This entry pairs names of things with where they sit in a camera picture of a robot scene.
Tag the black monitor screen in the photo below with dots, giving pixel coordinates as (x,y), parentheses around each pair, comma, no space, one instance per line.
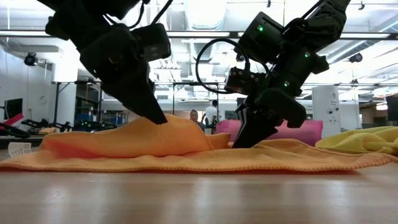
(392,107)
(14,109)

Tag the black ceiling spotlight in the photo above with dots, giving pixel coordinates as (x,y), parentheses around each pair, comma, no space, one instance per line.
(356,57)
(30,59)

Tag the white round pillar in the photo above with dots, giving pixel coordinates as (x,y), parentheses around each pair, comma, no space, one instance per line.
(326,109)

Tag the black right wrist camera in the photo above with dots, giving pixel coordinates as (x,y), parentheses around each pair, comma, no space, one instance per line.
(244,81)

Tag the orange microfiber towel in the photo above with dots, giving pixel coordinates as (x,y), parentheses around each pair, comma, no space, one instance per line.
(155,149)

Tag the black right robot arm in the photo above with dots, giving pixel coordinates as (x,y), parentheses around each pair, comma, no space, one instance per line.
(323,21)

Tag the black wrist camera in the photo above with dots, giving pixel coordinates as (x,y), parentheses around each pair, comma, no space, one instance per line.
(152,42)
(244,81)

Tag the red foam tube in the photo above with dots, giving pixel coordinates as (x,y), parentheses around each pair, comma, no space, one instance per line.
(11,119)

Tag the black metal stand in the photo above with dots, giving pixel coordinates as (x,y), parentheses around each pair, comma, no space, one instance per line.
(57,99)

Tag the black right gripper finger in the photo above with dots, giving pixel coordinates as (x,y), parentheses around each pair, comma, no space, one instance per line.
(255,130)
(239,116)

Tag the black workstation robot arm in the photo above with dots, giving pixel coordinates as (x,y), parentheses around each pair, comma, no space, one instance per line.
(9,130)
(46,124)

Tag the white card towel tag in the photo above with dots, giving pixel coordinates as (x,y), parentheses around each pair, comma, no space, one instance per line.
(19,149)

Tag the yellow microfiber towel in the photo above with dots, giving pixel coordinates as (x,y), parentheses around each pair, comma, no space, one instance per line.
(357,141)

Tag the pink plastic tray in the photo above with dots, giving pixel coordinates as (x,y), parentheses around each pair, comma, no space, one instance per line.
(311,132)

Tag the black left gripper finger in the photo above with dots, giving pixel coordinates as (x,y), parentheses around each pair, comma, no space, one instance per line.
(143,105)

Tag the person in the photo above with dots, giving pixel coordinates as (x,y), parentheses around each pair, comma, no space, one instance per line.
(211,113)
(194,119)

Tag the silver ceiling air duct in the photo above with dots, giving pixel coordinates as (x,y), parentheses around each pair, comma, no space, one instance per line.
(203,12)

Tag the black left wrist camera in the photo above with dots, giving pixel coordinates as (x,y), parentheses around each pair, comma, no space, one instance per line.
(152,42)

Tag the black overhead beam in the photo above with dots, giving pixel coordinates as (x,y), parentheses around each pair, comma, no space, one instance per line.
(234,34)

